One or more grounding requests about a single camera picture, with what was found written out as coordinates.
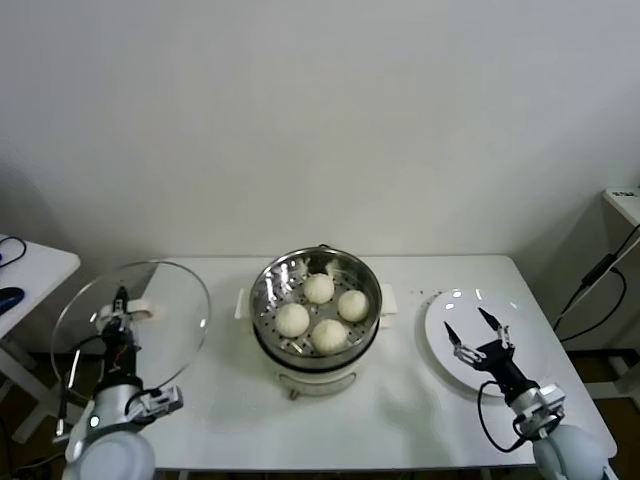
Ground black power adapter cable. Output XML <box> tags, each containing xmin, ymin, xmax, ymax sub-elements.
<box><xmin>554</xmin><ymin>229</ymin><xmax>640</xmax><ymax>346</ymax></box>

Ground blue computer mouse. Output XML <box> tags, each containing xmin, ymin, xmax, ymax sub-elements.
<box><xmin>0</xmin><ymin>287</ymin><xmax>25</xmax><ymax>312</ymax></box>

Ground round glass pot lid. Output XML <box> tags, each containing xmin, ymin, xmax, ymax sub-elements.
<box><xmin>50</xmin><ymin>260</ymin><xmax>211</xmax><ymax>397</ymax></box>

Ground scattered dark crumbs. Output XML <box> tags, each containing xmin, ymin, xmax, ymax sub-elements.
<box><xmin>407</xmin><ymin>288</ymin><xmax>449</xmax><ymax>307</ymax></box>

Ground white side table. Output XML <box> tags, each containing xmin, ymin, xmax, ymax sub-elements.
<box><xmin>0</xmin><ymin>232</ymin><xmax>82</xmax><ymax>444</ymax></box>

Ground thin black looped cable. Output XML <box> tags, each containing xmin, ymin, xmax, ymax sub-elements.
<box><xmin>0</xmin><ymin>235</ymin><xmax>28</xmax><ymax>269</ymax></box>

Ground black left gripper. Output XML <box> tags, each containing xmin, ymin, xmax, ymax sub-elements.
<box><xmin>97</xmin><ymin>287</ymin><xmax>140</xmax><ymax>385</ymax></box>

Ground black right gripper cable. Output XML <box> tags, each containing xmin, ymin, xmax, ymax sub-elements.
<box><xmin>477</xmin><ymin>379</ymin><xmax>531</xmax><ymax>454</ymax></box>

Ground white steamed baozi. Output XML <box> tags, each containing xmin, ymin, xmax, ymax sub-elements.
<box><xmin>274</xmin><ymin>303</ymin><xmax>310</xmax><ymax>338</ymax></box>
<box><xmin>303</xmin><ymin>273</ymin><xmax>335</xmax><ymax>305</ymax></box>
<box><xmin>336</xmin><ymin>289</ymin><xmax>370</xmax><ymax>323</ymax></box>
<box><xmin>310</xmin><ymin>319</ymin><xmax>348</xmax><ymax>354</ymax></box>

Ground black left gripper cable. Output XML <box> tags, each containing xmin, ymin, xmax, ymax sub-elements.
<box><xmin>52</xmin><ymin>334</ymin><xmax>109</xmax><ymax>446</ymax></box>

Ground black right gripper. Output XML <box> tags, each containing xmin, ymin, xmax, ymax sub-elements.
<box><xmin>443</xmin><ymin>307</ymin><xmax>540</xmax><ymax>405</ymax></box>

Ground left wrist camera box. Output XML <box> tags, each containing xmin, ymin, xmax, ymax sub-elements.
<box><xmin>137</xmin><ymin>383</ymin><xmax>184</xmax><ymax>416</ymax></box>

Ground perforated steel steamer basket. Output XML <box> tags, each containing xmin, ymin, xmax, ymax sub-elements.
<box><xmin>249</xmin><ymin>248</ymin><xmax>385</xmax><ymax>362</ymax></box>

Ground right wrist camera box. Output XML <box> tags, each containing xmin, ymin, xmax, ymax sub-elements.
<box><xmin>537</xmin><ymin>382</ymin><xmax>567</xmax><ymax>421</ymax></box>

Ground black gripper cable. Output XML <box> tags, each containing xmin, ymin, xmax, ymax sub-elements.
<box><xmin>52</xmin><ymin>334</ymin><xmax>109</xmax><ymax>446</ymax></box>
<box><xmin>477</xmin><ymin>379</ymin><xmax>531</xmax><ymax>454</ymax></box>

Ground large white plate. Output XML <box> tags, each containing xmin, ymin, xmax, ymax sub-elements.
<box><xmin>423</xmin><ymin>288</ymin><xmax>551</xmax><ymax>399</ymax></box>

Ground white electric cooking pot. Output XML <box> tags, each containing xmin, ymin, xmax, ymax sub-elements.
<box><xmin>235</xmin><ymin>284</ymin><xmax>402</xmax><ymax>402</ymax></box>

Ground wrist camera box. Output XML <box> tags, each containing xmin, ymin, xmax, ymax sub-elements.
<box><xmin>537</xmin><ymin>382</ymin><xmax>567</xmax><ymax>421</ymax></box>
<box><xmin>137</xmin><ymin>383</ymin><xmax>184</xmax><ymax>416</ymax></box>

